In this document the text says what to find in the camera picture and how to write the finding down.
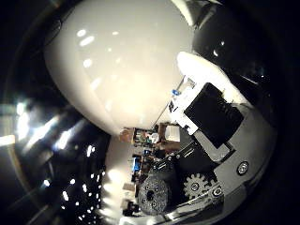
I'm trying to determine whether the brown wooden shelf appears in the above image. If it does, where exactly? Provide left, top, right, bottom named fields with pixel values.
left=119, top=123, right=183, bottom=152

